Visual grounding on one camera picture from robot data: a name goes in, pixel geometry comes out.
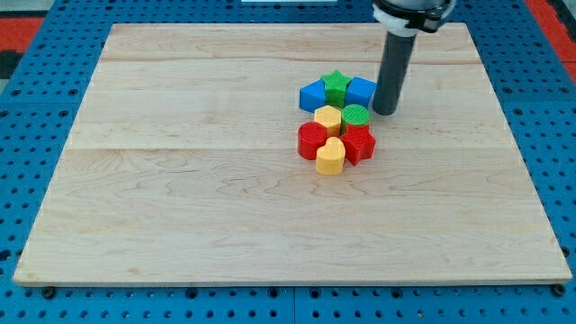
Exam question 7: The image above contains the red circle block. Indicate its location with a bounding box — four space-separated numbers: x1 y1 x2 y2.
297 121 328 160

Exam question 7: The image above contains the red star block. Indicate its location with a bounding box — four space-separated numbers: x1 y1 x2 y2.
340 124 376 166

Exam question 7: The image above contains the blue cube block right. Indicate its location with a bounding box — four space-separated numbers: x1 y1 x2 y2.
345 76 376 108

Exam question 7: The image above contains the yellow heart block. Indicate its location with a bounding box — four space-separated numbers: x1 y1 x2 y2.
315 137 346 176

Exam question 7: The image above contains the green star block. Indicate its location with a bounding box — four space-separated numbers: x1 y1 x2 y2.
321 70 352 108

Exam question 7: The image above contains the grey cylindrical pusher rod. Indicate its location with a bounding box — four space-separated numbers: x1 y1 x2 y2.
372 31 416 115

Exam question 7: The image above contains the wooden board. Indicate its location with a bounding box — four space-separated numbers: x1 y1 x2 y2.
13 23 572 287

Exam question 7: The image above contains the blue pentagon block left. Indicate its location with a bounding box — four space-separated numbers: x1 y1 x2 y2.
299 79 327 113

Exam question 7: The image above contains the black white robot arm end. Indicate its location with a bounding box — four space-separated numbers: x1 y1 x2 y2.
372 0 456 37

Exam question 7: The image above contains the green circle block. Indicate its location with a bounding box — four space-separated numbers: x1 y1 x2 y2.
340 104 370 134

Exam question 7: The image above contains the yellow hexagon block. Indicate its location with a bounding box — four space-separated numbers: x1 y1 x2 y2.
314 105 342 138

